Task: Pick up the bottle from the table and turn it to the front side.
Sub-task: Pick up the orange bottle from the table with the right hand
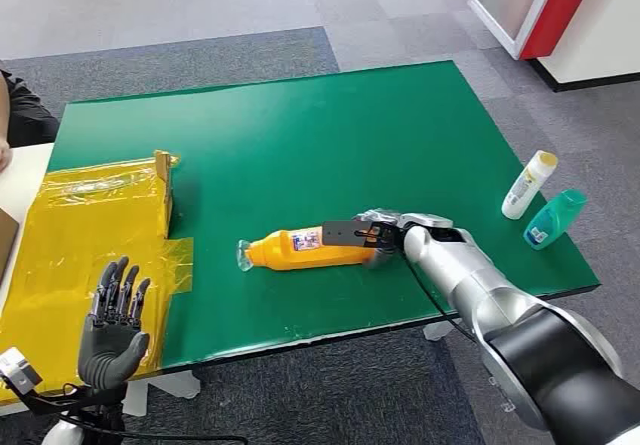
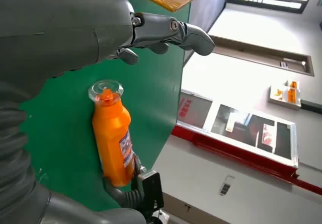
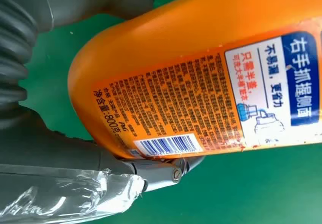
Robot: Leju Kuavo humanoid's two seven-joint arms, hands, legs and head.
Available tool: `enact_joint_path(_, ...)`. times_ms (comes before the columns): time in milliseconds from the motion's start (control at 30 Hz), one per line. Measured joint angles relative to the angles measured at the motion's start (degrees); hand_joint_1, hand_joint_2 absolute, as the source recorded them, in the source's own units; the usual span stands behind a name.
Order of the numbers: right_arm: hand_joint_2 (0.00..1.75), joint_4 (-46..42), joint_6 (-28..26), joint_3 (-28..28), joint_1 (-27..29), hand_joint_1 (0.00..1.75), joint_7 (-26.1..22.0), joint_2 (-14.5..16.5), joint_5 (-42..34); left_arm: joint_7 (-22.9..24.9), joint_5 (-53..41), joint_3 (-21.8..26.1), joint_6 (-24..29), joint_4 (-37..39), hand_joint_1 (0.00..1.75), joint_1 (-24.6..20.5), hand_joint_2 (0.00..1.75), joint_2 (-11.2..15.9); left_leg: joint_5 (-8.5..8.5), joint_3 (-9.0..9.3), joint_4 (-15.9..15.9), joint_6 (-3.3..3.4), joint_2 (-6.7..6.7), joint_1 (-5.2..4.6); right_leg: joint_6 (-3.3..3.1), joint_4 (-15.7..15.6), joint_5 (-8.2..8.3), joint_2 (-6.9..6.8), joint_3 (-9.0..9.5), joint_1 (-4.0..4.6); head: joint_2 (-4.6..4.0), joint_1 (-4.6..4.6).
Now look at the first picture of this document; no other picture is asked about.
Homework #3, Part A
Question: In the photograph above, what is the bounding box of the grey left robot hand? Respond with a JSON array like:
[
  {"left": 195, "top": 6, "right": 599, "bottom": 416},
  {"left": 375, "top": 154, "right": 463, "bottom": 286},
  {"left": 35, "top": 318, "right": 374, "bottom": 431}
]
[{"left": 78, "top": 255, "right": 152, "bottom": 392}]

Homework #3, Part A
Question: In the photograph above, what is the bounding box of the white table foot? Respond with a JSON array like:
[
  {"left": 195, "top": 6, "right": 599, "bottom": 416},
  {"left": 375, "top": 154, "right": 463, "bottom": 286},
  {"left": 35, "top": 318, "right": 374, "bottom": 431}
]
[
  {"left": 422, "top": 318, "right": 464, "bottom": 343},
  {"left": 121, "top": 369, "right": 202, "bottom": 419}
]

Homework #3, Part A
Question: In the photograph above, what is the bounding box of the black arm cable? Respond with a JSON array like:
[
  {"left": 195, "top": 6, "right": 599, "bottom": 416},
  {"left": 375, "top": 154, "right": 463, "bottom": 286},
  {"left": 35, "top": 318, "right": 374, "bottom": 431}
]
[
  {"left": 60, "top": 410, "right": 250, "bottom": 445},
  {"left": 404, "top": 254, "right": 478, "bottom": 345}
]

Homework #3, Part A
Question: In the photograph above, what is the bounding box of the brown board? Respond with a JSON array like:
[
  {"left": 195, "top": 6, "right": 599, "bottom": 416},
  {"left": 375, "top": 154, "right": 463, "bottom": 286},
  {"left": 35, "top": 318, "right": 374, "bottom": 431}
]
[{"left": 0, "top": 207, "right": 20, "bottom": 286}]

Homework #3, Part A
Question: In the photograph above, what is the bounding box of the white bottle with yellow cap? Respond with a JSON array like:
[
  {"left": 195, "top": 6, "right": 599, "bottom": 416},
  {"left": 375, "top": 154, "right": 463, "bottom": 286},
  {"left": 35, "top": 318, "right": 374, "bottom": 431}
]
[{"left": 500, "top": 150, "right": 559, "bottom": 221}]

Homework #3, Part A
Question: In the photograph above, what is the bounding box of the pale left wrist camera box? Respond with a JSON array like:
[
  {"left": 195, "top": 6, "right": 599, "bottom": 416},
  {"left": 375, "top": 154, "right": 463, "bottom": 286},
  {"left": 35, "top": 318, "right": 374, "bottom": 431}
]
[{"left": 0, "top": 347, "right": 43, "bottom": 392}]

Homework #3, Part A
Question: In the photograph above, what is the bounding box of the yellow tape-wrapped cardboard box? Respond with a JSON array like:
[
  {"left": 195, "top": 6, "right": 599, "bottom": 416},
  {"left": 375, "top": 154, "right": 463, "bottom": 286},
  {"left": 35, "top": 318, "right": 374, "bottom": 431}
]
[{"left": 0, "top": 149, "right": 195, "bottom": 405}]

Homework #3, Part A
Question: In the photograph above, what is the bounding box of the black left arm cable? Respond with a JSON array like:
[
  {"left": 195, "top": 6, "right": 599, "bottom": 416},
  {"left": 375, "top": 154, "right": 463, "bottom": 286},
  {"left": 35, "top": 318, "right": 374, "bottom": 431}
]
[{"left": 60, "top": 410, "right": 250, "bottom": 445}]

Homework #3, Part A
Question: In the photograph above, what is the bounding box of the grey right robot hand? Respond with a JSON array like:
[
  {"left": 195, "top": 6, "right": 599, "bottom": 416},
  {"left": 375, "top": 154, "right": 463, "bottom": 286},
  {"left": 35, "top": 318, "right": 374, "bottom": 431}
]
[{"left": 353, "top": 208, "right": 454, "bottom": 272}]

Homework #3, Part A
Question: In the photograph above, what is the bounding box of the green table mat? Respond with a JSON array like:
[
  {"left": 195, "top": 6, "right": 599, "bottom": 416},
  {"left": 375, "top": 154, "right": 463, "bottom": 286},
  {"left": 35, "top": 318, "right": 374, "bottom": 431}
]
[{"left": 48, "top": 60, "right": 601, "bottom": 371}]

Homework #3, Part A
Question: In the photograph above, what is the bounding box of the red and white kiosk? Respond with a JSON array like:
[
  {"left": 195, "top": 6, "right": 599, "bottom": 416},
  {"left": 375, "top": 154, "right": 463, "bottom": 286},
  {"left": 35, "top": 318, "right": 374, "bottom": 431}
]
[{"left": 466, "top": 0, "right": 640, "bottom": 93}]

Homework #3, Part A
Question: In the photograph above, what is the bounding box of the person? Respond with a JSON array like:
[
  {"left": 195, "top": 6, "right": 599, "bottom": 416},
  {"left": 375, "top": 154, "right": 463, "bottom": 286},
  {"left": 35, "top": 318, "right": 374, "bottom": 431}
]
[{"left": 0, "top": 65, "right": 60, "bottom": 173}]

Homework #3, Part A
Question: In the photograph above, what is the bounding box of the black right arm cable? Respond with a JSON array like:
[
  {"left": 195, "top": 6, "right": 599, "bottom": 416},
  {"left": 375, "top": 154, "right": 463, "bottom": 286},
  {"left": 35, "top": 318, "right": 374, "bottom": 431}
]
[{"left": 404, "top": 254, "right": 478, "bottom": 345}]

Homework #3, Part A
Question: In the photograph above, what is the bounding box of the orange bottle with clear cap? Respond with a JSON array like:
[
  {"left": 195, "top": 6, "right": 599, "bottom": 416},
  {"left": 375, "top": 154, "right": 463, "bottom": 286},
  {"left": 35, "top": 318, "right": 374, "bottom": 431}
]
[{"left": 235, "top": 227, "right": 377, "bottom": 274}]

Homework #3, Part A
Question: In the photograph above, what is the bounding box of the teal translucent bottle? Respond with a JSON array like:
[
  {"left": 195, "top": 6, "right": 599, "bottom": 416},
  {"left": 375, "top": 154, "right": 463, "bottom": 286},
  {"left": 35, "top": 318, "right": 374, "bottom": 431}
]
[{"left": 522, "top": 188, "right": 589, "bottom": 252}]

